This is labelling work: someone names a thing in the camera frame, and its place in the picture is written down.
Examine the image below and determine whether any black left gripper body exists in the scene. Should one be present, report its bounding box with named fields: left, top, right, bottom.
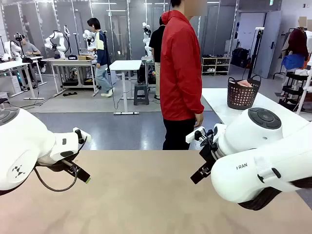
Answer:
left=36, top=152, right=80, bottom=174

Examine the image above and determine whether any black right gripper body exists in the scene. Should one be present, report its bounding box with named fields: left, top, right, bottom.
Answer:
left=198, top=140, right=221, bottom=171

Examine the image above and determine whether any pink towel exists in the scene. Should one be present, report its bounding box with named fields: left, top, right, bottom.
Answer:
left=234, top=78, right=256, bottom=88

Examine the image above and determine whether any person's right forearm red sleeve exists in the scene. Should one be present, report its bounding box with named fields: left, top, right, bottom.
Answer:
left=189, top=78, right=205, bottom=115

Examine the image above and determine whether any person's right hand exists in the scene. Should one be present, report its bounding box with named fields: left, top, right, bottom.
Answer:
left=194, top=113, right=205, bottom=128

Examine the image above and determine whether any white side table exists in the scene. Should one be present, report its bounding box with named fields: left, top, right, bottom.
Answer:
left=201, top=87, right=312, bottom=128

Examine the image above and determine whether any dark brown laundry basket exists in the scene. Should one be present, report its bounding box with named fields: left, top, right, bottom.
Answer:
left=227, top=75, right=262, bottom=111

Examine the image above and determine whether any person in red jacket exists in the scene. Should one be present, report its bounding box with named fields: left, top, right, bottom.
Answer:
left=159, top=0, right=206, bottom=151

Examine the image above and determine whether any white shoe rack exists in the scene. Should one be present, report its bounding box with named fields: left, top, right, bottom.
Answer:
left=200, top=56, right=232, bottom=77

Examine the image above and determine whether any grey plastic stool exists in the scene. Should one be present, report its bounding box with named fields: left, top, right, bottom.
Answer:
left=133, top=82, right=150, bottom=106

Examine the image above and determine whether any black suitcase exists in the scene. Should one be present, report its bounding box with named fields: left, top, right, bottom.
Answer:
left=231, top=47, right=251, bottom=69

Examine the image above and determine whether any black computer tower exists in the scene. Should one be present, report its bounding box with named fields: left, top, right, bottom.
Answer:
left=137, top=65, right=157, bottom=85

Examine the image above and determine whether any black utility cart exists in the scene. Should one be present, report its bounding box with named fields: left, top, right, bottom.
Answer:
left=277, top=71, right=311, bottom=109

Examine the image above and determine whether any black tripod stand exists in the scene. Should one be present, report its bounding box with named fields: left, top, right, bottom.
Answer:
left=247, top=26, right=266, bottom=80

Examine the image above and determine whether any man in navy cream jacket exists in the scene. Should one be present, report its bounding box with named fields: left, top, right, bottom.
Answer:
left=86, top=17, right=114, bottom=98

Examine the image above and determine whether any white standing desk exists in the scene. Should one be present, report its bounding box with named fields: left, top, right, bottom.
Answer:
left=108, top=59, right=143, bottom=116

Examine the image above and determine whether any man in black t-shirt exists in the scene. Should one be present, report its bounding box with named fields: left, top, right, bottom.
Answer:
left=149, top=15, right=167, bottom=101

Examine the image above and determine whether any seated person with headset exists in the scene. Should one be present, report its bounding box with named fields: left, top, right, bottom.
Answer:
left=14, top=33, right=47, bottom=74

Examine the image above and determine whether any person in maroon top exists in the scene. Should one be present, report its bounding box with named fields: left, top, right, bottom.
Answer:
left=281, top=17, right=310, bottom=74

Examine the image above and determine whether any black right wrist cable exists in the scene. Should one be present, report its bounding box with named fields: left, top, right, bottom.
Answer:
left=198, top=128, right=217, bottom=150

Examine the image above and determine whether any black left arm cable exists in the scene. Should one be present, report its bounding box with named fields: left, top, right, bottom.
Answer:
left=33, top=136, right=88, bottom=193

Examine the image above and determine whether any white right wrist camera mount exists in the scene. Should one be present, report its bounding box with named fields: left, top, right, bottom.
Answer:
left=185, top=126, right=206, bottom=144

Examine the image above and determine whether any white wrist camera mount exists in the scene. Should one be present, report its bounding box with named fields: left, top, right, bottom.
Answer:
left=72, top=127, right=92, bottom=145
left=185, top=126, right=206, bottom=144

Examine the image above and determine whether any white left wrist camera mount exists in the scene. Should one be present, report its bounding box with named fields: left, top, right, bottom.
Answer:
left=72, top=127, right=92, bottom=145

